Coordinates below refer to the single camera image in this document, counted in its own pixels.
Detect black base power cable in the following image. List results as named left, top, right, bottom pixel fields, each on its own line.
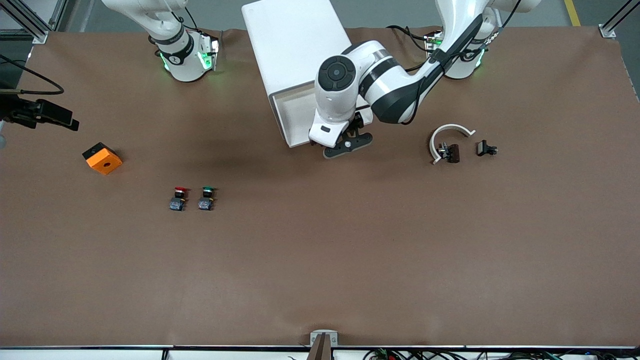
left=387, top=25, right=433, bottom=53

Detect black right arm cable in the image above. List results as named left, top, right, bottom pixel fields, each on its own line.
left=0, top=54, right=65, bottom=96

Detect red push button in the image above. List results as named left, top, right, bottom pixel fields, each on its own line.
left=169, top=186, right=190, bottom=212

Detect tangled coloured cables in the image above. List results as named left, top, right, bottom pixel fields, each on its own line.
left=365, top=347, right=640, bottom=360

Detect orange box with hole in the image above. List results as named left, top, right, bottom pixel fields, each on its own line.
left=82, top=142, right=123, bottom=176

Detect white curved plastic clamp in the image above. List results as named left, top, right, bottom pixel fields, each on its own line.
left=430, top=123, right=476, bottom=166

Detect green push button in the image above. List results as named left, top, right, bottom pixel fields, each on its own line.
left=197, top=186, right=217, bottom=211

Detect grey camera bracket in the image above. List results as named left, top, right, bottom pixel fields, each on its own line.
left=309, top=329, right=339, bottom=360

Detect aluminium frame post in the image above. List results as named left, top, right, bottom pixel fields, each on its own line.
left=600, top=0, right=640, bottom=40
left=0, top=0, right=66, bottom=46

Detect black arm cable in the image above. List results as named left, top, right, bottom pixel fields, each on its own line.
left=0, top=54, right=65, bottom=96
left=400, top=0, right=523, bottom=126

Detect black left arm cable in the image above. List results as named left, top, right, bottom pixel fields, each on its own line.
left=400, top=0, right=523, bottom=126

